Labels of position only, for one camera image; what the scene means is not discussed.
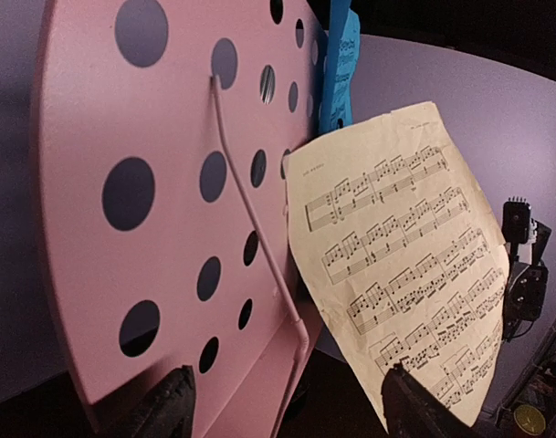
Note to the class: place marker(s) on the blue sheet music page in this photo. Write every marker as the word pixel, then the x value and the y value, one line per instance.
pixel 343 51

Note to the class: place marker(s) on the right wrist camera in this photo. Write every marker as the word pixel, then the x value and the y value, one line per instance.
pixel 519 229

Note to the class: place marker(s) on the yellow sheet music page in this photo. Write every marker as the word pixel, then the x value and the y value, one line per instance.
pixel 401 254

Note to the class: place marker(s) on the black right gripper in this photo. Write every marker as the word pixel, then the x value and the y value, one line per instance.
pixel 524 296

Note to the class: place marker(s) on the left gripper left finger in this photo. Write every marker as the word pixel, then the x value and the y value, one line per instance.
pixel 166 411

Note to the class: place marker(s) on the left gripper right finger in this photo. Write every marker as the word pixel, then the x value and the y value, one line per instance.
pixel 410 410

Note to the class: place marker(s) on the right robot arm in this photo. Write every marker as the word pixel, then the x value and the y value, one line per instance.
pixel 543 356

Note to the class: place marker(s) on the pink music stand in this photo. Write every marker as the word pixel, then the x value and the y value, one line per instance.
pixel 161 131

